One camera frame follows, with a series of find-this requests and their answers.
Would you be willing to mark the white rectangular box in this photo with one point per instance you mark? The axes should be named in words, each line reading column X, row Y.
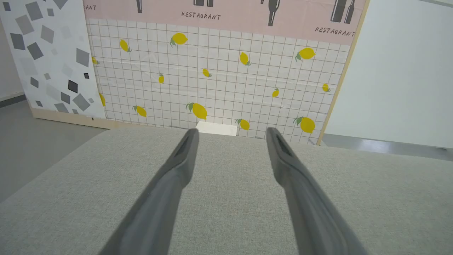
column 216, row 128

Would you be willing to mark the lemon print partition panel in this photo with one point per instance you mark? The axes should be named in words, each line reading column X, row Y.
column 226, row 71

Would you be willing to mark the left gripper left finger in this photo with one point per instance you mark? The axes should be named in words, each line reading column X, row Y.
column 159, row 202

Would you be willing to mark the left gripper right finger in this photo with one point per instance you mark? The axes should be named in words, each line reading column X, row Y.
column 308, row 209

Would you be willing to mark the grey squares partition panel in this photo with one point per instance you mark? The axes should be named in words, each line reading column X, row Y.
column 46, row 53

